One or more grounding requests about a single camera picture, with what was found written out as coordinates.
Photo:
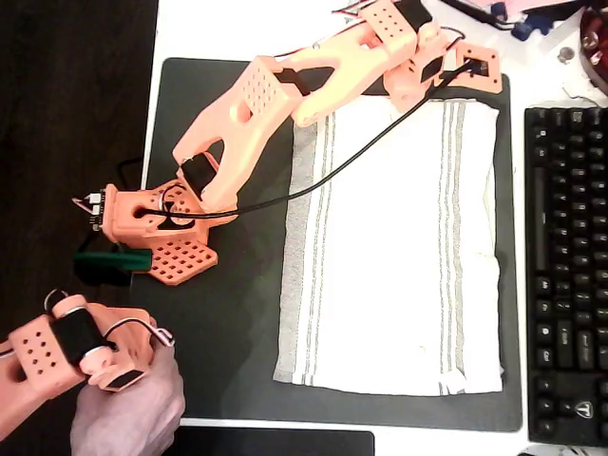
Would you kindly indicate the person's hand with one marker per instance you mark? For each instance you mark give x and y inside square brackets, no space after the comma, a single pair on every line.
[128,418]

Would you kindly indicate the orange 3D-printed robot arm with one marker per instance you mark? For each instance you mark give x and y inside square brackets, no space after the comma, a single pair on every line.
[247,119]

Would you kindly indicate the orange camera mount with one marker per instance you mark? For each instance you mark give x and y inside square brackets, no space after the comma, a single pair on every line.
[494,81]

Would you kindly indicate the white striped towel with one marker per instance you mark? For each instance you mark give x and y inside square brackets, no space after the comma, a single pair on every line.
[389,261]

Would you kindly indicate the blue plastic part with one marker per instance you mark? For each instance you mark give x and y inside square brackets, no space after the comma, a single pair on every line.
[529,26]

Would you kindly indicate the black computer keyboard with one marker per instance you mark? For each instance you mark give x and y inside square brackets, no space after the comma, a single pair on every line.
[565,285]

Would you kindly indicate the red round container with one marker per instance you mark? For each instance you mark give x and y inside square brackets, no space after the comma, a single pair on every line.
[598,47]

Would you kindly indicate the orange leader arm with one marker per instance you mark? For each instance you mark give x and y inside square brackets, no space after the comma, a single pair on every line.
[38,361]

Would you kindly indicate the black desk mat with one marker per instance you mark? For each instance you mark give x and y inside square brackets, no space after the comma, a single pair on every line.
[228,332]

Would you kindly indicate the small grey round knob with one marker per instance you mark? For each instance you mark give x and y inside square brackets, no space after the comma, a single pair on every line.
[566,54]

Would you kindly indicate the green table clamp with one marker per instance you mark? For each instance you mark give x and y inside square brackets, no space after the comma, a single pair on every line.
[114,260]

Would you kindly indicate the small controller circuit board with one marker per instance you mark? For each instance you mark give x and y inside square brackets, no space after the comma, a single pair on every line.
[97,209]

